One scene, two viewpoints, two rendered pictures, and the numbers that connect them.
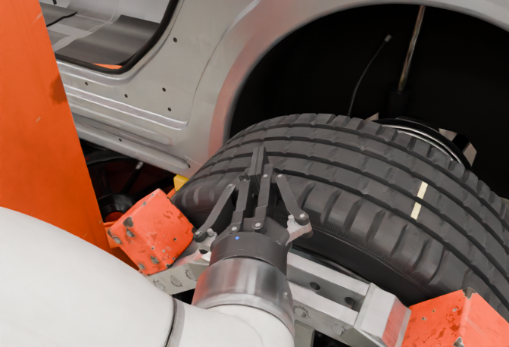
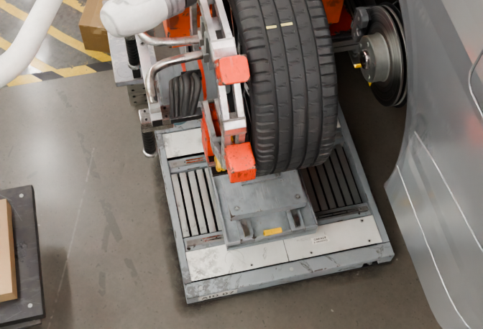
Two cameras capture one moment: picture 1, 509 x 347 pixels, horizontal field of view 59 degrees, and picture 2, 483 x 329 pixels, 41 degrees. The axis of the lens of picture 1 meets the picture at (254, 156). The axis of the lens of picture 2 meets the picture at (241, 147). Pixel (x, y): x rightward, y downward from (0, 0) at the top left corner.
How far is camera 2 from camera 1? 140 cm
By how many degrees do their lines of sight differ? 36
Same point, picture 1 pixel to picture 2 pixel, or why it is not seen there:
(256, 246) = not seen: outside the picture
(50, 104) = not seen: outside the picture
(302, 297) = (208, 22)
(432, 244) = (261, 39)
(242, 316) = not seen: outside the picture
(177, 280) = not seen: outside the picture
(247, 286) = not seen: outside the picture
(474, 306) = (238, 58)
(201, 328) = not seen: outside the picture
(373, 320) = (218, 44)
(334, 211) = (241, 3)
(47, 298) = not seen: outside the picture
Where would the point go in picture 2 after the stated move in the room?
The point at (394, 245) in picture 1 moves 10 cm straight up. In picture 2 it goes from (246, 28) to (247, 1)
